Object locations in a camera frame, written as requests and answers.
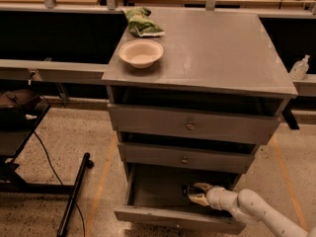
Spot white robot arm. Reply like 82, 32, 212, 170
183, 183, 316, 237

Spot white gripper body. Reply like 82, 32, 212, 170
206, 186, 238, 211

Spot black cart with bag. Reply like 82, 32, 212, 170
0, 89, 94, 237

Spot clear sanitizer bottle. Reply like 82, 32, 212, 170
289, 54, 309, 80

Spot black floor cable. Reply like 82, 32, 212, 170
33, 130, 87, 237

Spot white paper bowl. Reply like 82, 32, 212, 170
118, 39, 164, 68

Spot green chip bag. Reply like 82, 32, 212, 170
123, 7, 165, 38

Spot grey wooden drawer cabinet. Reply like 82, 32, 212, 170
102, 6, 298, 180

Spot dark rxbar chocolate bar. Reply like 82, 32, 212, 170
182, 185, 204, 198

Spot grey bench rail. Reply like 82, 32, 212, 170
0, 59, 109, 85

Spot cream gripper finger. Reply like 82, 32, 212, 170
194, 183, 212, 192
189, 195, 209, 206

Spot middle grey drawer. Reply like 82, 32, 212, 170
118, 142, 254, 174

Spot top grey drawer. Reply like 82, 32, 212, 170
109, 104, 280, 144

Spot open bottom grey drawer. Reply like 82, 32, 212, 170
115, 164, 245, 234

